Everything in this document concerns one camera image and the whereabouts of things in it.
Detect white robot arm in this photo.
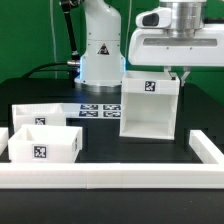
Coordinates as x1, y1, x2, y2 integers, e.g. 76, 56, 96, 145
60, 0, 224, 91

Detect white drawer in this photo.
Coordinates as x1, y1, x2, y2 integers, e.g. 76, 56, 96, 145
8, 125, 83, 163
12, 103, 66, 132

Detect black cable on base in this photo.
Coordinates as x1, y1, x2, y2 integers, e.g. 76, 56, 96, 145
21, 61, 81, 80

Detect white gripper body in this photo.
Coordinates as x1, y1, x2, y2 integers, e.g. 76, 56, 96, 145
128, 0, 224, 67

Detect white front drawer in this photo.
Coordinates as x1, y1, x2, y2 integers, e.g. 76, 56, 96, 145
8, 125, 83, 163

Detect white marker sheet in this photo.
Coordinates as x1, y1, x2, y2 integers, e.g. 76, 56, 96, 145
63, 103, 121, 119

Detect white U-shaped fence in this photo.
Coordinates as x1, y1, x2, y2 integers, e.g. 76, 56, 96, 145
0, 130, 224, 189

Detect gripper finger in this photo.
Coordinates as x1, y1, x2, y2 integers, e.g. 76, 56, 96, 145
163, 66, 171, 77
180, 66, 191, 87

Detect white drawer cabinet box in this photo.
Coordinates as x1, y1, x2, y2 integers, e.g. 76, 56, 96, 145
120, 71, 180, 140

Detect white hanging cable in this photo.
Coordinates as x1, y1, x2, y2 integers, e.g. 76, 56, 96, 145
49, 0, 58, 80

